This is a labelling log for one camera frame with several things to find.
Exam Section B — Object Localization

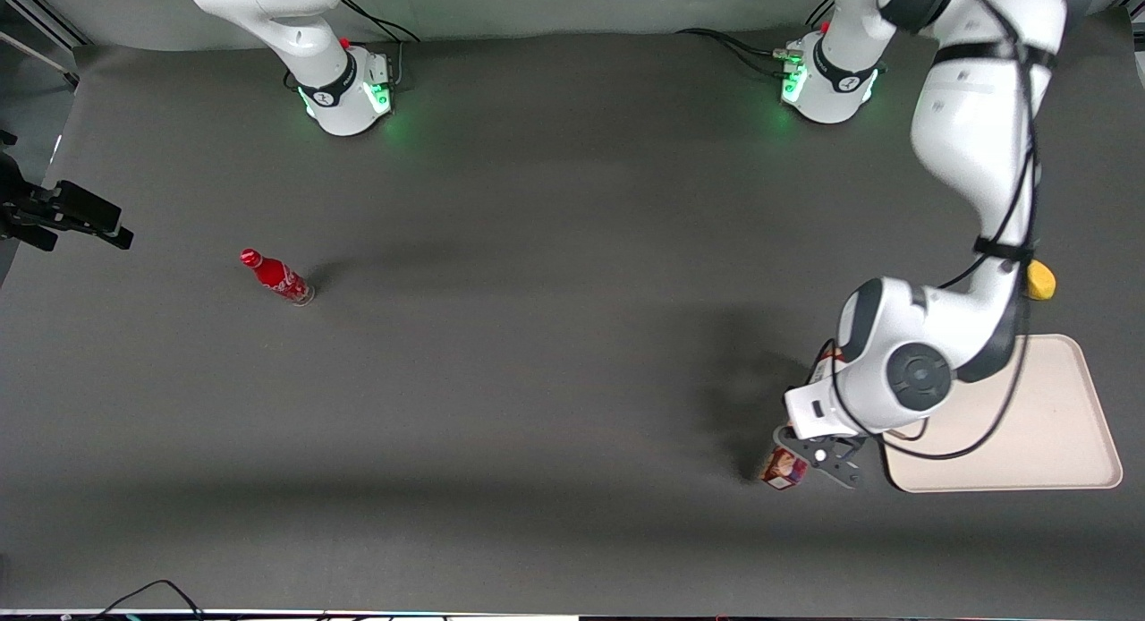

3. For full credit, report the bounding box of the red cookie box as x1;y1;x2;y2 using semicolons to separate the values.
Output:
760;348;846;490

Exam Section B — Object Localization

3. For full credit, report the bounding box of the black base cable bundle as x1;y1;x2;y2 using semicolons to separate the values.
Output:
340;0;421;45
675;0;837;78

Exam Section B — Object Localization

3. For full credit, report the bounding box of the aluminium frame rail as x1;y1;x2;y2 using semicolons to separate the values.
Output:
0;0;90;89

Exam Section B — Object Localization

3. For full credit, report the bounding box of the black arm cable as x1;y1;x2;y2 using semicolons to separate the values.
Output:
827;0;1045;462

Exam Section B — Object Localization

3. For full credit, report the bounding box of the thin black cable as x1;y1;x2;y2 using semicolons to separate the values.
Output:
89;579;207;621

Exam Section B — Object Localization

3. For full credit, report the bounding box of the red cola bottle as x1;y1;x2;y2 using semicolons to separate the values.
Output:
240;248;316;307

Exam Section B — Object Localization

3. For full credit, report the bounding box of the cream plastic tray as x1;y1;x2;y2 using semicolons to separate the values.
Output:
881;335;1124;494

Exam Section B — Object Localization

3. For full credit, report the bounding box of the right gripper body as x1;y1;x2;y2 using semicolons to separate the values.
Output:
0;151;41;233

